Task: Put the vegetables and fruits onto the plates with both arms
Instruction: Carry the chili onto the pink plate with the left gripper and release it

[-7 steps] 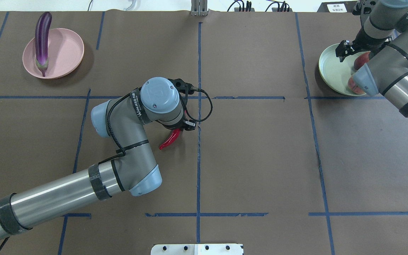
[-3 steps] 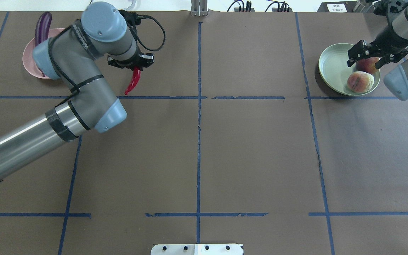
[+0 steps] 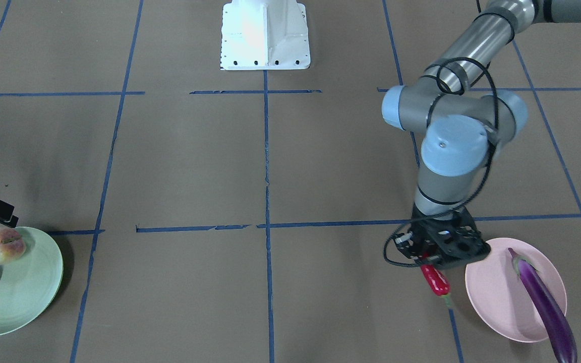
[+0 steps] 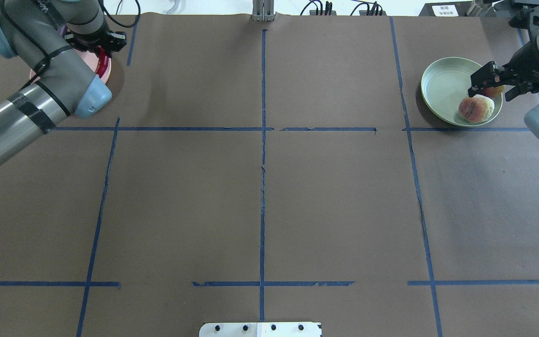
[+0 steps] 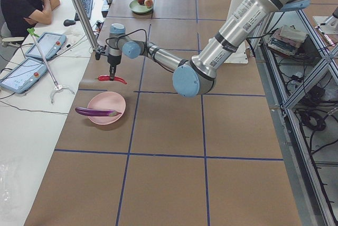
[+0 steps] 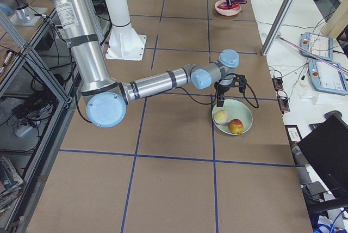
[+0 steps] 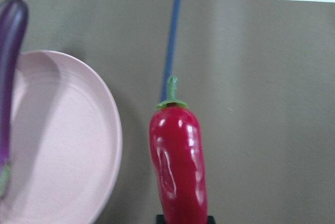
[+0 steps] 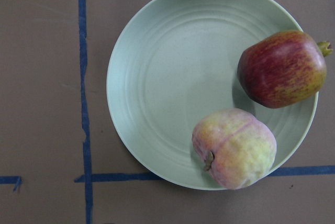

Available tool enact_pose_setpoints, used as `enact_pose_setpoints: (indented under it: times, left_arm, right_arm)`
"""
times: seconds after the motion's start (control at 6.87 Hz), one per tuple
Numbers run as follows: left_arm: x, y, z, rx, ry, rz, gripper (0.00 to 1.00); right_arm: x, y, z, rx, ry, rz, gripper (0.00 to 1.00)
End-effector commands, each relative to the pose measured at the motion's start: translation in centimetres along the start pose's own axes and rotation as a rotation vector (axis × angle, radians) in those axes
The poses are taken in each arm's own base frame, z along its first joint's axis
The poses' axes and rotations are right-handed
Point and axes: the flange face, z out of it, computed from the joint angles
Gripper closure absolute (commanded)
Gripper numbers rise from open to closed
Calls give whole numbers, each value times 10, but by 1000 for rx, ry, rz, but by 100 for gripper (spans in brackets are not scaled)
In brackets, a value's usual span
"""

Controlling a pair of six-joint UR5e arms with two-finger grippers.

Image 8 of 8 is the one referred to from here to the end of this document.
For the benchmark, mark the red yellow pomegranate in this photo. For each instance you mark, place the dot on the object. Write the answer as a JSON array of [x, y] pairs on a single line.
[[283, 69]]

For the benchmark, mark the light green plate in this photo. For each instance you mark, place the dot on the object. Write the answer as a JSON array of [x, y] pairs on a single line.
[[176, 62]]

